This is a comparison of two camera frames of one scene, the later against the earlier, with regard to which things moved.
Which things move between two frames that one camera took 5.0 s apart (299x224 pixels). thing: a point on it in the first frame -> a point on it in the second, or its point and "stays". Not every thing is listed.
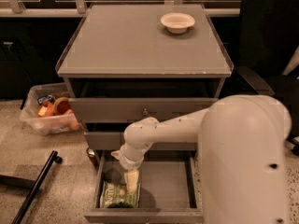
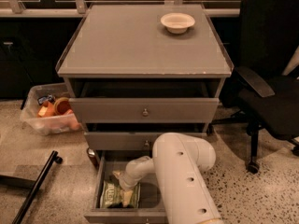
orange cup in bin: (62, 105) stays
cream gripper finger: (132, 179) -> (126, 197)
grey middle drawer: (117, 141) stays
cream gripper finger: (117, 154) -> (119, 174)
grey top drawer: (126, 110) stays
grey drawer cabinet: (125, 63) stays
